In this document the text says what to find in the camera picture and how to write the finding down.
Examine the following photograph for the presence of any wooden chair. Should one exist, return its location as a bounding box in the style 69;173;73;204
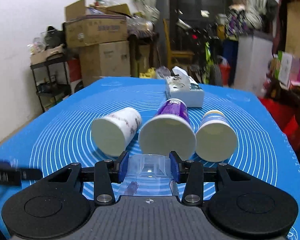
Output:
162;18;194;70

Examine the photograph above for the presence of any cardboard box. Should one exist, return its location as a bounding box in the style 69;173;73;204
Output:
64;0;130;48
79;41;130;87

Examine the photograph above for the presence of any black metal shelf rack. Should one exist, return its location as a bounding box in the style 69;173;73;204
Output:
30;52;72;113

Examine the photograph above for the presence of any black bicycle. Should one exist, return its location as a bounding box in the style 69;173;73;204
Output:
176;19;223;86

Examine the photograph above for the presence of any clear plastic cup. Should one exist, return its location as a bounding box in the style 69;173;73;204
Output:
113;154;179;199

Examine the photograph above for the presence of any white tissue box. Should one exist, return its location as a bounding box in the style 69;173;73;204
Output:
165;66;204;108

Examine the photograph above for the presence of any red plastic bucket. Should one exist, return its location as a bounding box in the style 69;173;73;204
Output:
219;63;231;85

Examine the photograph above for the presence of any purple white paper cup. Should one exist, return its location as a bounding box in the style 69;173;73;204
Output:
138;99;196;160

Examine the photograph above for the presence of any lower cardboard box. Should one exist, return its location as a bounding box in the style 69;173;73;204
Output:
79;41;130;87

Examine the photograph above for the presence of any white paper cup grey print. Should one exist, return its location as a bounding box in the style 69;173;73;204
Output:
91;107;142;157

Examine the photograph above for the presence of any red boxes stack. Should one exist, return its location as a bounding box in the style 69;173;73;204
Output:
259;98;300;155

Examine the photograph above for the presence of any white paper cup yellow rim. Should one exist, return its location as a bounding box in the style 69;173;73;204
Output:
196;109;237;163

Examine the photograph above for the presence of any upper cardboard box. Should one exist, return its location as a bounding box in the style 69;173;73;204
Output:
64;0;130;48

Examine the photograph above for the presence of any green white carton box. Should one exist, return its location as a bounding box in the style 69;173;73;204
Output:
278;51;293;87

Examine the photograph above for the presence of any blue silicone baking mat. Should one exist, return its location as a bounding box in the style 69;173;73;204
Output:
0;77;300;239

